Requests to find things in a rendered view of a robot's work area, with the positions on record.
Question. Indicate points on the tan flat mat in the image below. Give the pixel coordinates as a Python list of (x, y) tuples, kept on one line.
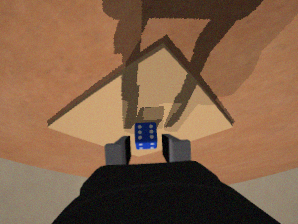
[(155, 88)]

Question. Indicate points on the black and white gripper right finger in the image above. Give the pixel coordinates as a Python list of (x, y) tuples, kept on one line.
[(174, 149)]

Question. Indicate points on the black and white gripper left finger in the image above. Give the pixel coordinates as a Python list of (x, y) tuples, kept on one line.
[(114, 152)]

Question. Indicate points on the blue die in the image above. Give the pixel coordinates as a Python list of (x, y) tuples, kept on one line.
[(145, 135)]

